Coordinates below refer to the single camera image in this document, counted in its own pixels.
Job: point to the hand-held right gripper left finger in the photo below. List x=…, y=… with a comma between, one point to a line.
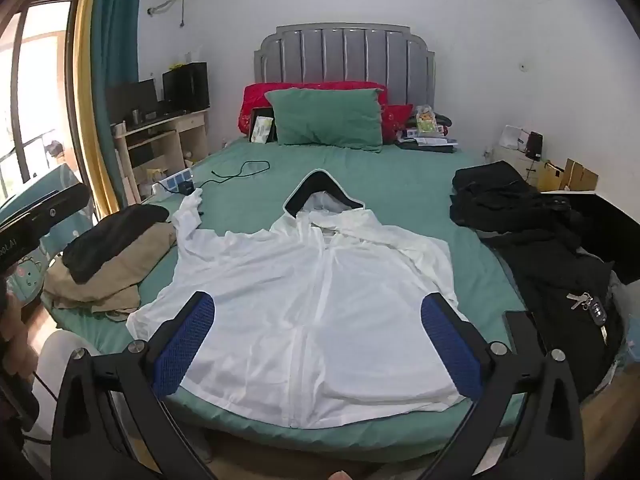
x=184, y=345

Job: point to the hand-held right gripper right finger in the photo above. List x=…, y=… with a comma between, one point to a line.
x=451, y=347

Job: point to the white hooded jacket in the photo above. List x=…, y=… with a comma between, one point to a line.
x=310, y=285

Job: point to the teal printed cloth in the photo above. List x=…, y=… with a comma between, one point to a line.
x=35, y=275

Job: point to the folded black garment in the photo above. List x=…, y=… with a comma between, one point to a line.
x=110, y=240

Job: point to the spread black garment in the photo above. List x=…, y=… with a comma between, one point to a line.
x=550, y=280

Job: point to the glass balcony door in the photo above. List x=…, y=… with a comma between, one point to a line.
x=40, y=85

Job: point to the blue and white power strip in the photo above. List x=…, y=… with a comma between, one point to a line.
x=172, y=181

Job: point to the metal cup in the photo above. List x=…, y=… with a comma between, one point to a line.
x=136, y=116

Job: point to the yellow curtain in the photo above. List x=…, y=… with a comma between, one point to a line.
x=87, y=85

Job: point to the black monitor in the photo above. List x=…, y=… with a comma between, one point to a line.
x=131, y=100

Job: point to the black charger plug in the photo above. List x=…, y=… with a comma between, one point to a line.
x=187, y=189

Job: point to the light wooden desk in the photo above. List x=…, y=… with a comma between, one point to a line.
x=170, y=135

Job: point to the key bunch with fob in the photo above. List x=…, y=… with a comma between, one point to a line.
x=592, y=307

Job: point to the crumpled black jacket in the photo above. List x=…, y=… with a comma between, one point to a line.
x=500, y=195

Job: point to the bed with green sheet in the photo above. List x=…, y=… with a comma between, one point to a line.
x=400, y=185

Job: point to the black computer case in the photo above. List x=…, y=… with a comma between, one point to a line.
x=186, y=87

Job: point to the teal curtain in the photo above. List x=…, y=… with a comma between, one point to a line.
x=117, y=35

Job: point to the brown paper bag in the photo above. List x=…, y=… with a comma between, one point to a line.
x=549, y=177

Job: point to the white nightstand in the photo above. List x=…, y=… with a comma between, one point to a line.
x=510, y=160

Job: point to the stack of papers and books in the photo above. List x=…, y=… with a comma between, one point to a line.
x=430, y=142

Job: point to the cardboard box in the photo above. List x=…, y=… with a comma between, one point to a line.
x=580, y=175

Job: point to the pale green tissue pack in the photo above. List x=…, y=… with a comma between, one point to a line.
x=263, y=130

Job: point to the colourful snack bag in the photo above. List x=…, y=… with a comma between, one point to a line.
x=426, y=119

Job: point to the small red pillow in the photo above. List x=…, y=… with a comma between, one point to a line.
x=396, y=119

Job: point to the long red pillow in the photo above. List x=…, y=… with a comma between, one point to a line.
x=257, y=96

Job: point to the green pillow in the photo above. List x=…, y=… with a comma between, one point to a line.
x=325, y=117

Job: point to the grey padded headboard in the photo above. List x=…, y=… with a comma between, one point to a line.
x=345, y=55

